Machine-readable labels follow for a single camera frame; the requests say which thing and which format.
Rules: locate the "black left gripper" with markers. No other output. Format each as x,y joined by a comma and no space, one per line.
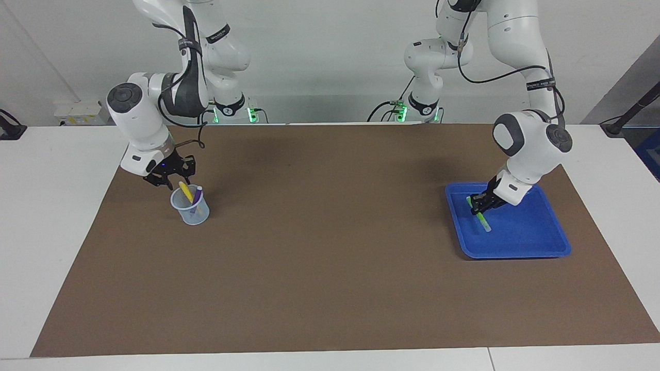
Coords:
495,195

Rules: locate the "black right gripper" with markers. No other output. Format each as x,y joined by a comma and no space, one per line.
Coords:
166,166

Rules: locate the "yellow pen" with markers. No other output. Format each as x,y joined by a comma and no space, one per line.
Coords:
185,191

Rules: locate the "green pen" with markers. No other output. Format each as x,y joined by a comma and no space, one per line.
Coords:
484,224

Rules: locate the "purple pen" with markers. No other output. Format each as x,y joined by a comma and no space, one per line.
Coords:
196,198

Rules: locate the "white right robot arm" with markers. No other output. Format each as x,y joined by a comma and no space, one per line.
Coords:
139,118

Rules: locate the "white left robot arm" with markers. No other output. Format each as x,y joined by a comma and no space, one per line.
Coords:
531,139

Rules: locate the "blue plastic tray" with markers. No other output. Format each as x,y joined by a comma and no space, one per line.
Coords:
526,237

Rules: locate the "pale blue mesh pen cup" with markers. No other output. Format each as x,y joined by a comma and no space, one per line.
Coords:
200,216

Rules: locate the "brown table mat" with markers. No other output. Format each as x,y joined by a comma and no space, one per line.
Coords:
330,257

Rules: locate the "black table clamp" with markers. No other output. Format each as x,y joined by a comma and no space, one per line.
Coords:
10,129

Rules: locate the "blue crate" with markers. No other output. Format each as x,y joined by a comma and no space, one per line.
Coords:
650,154

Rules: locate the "black stand pole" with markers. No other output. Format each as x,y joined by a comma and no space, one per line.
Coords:
634,111

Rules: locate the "white wall box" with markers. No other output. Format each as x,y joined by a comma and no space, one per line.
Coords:
77,113

